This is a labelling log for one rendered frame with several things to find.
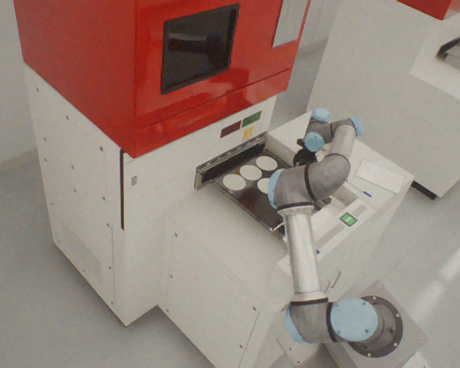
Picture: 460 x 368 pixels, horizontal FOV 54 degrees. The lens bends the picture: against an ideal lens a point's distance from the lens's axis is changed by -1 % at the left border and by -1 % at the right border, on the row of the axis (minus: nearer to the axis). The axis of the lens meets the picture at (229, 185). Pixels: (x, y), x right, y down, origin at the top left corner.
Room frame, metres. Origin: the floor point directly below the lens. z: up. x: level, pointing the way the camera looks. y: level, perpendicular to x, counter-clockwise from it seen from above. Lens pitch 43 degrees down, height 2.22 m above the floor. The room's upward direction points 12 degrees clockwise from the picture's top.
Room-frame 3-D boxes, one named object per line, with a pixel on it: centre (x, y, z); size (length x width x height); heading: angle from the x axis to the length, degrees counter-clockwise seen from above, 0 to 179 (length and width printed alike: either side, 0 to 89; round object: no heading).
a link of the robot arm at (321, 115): (1.57, -0.30, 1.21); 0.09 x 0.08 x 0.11; 173
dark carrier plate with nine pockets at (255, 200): (1.49, -0.17, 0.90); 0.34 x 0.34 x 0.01; 53
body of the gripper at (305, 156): (1.57, -0.30, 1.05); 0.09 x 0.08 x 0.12; 13
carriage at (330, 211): (1.34, -0.39, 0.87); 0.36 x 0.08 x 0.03; 143
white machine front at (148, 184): (1.47, 0.13, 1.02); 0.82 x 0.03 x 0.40; 143
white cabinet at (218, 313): (1.49, -0.30, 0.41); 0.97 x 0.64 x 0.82; 143
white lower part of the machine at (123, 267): (1.67, 0.40, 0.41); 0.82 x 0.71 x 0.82; 143
